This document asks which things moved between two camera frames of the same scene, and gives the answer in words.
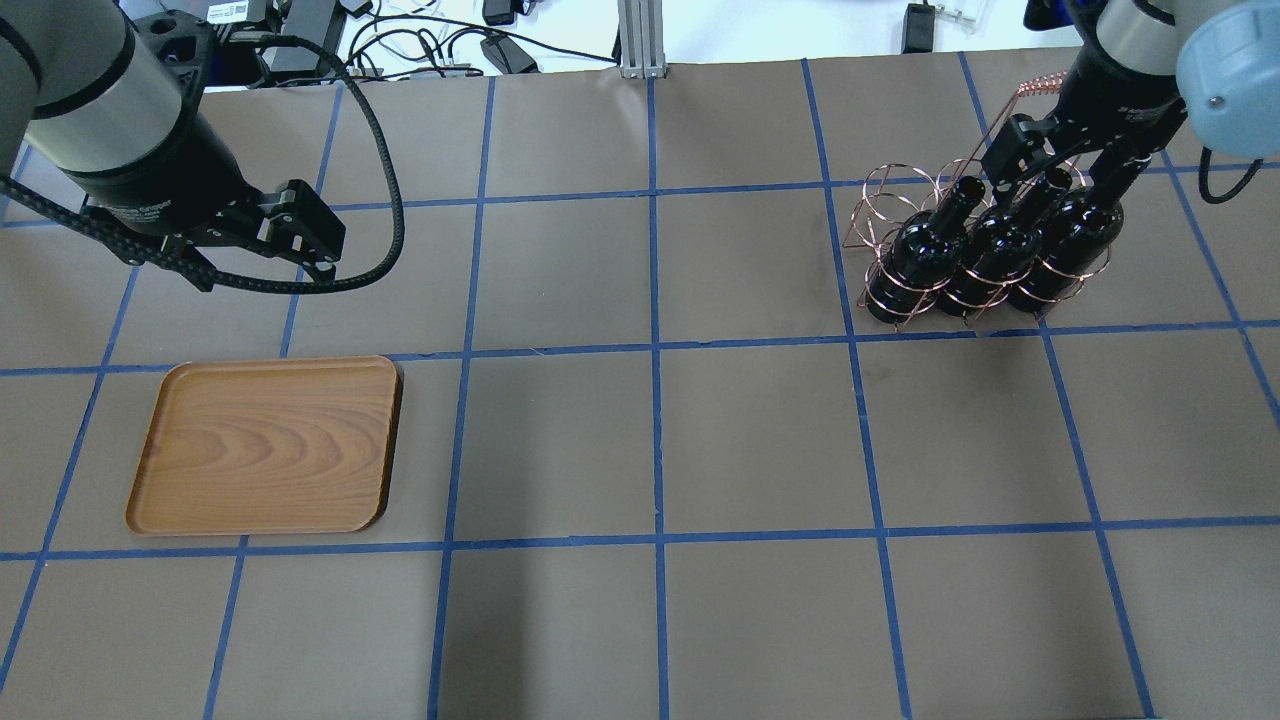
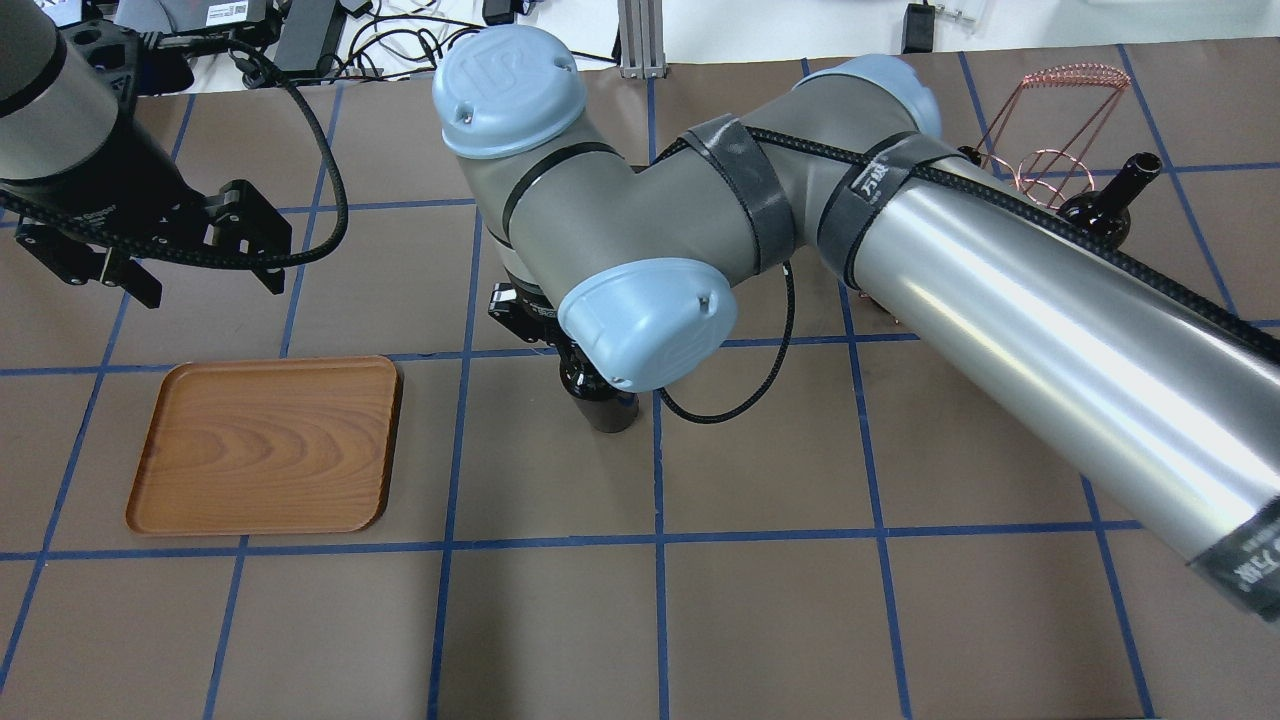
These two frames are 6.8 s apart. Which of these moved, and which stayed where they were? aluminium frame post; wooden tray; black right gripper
Moved: black right gripper
Stayed: wooden tray; aluminium frame post
